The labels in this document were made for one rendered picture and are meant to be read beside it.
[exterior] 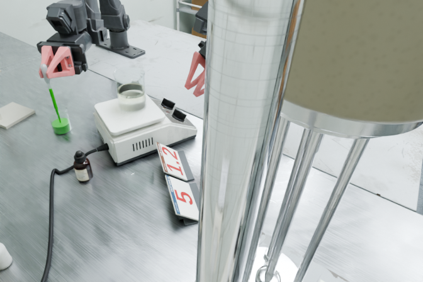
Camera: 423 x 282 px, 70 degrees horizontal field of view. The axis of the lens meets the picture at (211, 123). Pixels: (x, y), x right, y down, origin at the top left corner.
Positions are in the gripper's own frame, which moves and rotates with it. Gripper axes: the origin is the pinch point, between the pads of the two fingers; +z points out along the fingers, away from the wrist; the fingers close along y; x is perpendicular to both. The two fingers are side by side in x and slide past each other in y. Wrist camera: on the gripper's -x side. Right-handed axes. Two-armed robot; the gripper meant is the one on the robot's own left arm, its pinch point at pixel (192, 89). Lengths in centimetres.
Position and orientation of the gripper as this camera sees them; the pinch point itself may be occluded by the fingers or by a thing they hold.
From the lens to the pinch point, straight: 64.7
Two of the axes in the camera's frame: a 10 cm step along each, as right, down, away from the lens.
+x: 4.8, 4.3, 7.6
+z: -6.7, 7.4, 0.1
